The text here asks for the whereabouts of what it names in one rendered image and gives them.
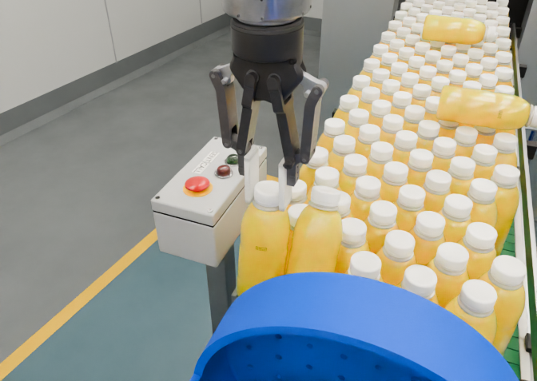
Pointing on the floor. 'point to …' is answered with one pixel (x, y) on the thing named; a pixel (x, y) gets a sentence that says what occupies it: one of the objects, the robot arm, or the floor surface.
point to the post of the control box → (221, 287)
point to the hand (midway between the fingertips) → (268, 180)
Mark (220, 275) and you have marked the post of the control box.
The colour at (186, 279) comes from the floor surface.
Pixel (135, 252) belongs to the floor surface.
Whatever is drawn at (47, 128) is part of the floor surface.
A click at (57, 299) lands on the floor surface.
